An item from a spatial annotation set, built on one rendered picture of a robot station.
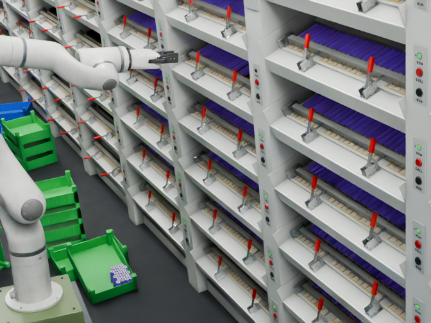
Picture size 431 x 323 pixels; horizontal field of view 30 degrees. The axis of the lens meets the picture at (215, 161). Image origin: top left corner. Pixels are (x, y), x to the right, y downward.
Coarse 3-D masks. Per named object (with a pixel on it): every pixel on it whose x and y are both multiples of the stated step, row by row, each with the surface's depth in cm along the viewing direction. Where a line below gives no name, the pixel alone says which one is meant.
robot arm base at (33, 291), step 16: (16, 256) 257; (32, 256) 257; (16, 272) 260; (32, 272) 259; (48, 272) 265; (16, 288) 263; (32, 288) 261; (48, 288) 266; (16, 304) 263; (32, 304) 263; (48, 304) 263
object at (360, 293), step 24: (288, 240) 245; (312, 240) 238; (336, 240) 234; (312, 264) 231; (336, 264) 227; (360, 264) 222; (336, 288) 221; (360, 288) 216; (384, 288) 210; (360, 312) 210; (384, 312) 207
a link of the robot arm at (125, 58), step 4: (120, 48) 256; (124, 48) 256; (120, 52) 255; (124, 52) 255; (124, 56) 255; (128, 56) 256; (124, 60) 255; (128, 60) 255; (124, 64) 255; (128, 64) 256; (124, 68) 256; (120, 72) 258
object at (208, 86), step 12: (180, 48) 286; (192, 48) 288; (180, 60) 288; (180, 72) 282; (192, 84) 274; (204, 84) 267; (216, 84) 263; (216, 96) 258; (240, 96) 250; (228, 108) 254; (240, 108) 244; (252, 108) 236; (252, 120) 240
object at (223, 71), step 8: (192, 56) 283; (200, 56) 280; (200, 64) 278; (208, 64) 272; (216, 64) 269; (216, 72) 267; (224, 72) 262; (232, 72) 260; (224, 80) 261; (240, 80) 253; (248, 80) 251
